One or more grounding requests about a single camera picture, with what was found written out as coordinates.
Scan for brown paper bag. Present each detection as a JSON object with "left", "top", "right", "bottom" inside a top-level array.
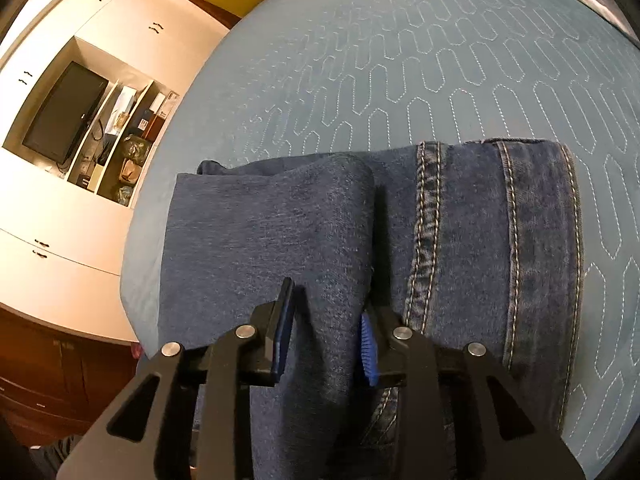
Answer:
[{"left": 120, "top": 159, "right": 147, "bottom": 187}]

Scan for white wardrobe unit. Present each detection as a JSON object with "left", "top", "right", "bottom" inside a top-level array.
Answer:
[{"left": 0, "top": 0, "right": 240, "bottom": 347}]

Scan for dark wooden drawer cabinet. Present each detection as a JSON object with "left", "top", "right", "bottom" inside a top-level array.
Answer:
[{"left": 0, "top": 309, "right": 145, "bottom": 450}]

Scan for blue quilted bed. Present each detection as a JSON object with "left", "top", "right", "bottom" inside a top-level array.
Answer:
[{"left": 120, "top": 0, "right": 640, "bottom": 480}]

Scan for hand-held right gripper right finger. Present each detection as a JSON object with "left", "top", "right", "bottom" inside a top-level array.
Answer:
[{"left": 356, "top": 304, "right": 586, "bottom": 480}]

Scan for dark blue denim pants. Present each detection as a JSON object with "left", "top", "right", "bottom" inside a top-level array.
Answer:
[{"left": 159, "top": 139, "right": 587, "bottom": 480}]

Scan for black flat television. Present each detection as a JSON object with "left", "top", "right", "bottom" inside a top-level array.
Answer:
[{"left": 22, "top": 61, "right": 110, "bottom": 166}]

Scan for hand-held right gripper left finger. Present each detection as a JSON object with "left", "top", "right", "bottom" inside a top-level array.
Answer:
[{"left": 57, "top": 277, "right": 297, "bottom": 480}]

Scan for white upright folder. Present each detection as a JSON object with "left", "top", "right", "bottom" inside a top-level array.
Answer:
[{"left": 111, "top": 85, "right": 137, "bottom": 118}]

